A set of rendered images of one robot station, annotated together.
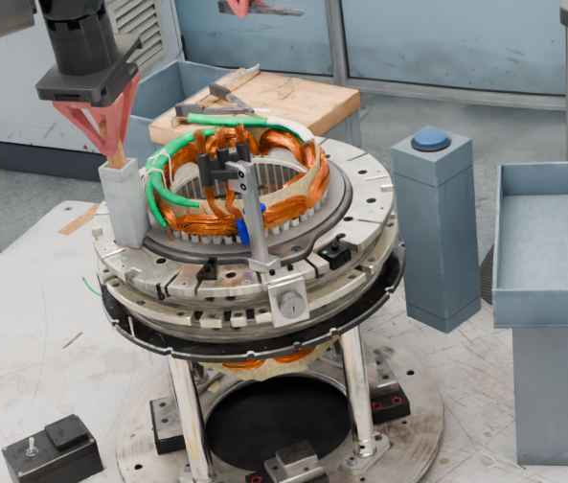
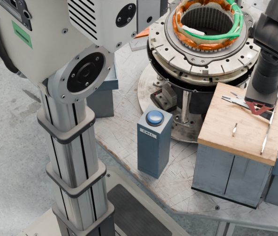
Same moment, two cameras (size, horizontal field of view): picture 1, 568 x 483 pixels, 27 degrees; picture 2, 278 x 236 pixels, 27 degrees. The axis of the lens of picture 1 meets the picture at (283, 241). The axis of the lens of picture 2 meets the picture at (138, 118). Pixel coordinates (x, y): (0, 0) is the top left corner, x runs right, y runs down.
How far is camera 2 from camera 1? 2.24 m
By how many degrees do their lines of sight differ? 91
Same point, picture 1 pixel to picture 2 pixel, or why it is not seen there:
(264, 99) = (244, 127)
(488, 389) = (126, 123)
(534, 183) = (103, 85)
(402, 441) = (149, 86)
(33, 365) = not seen: outside the picture
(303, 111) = (218, 116)
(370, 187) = (160, 40)
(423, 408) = (146, 101)
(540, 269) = not seen: hidden behind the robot
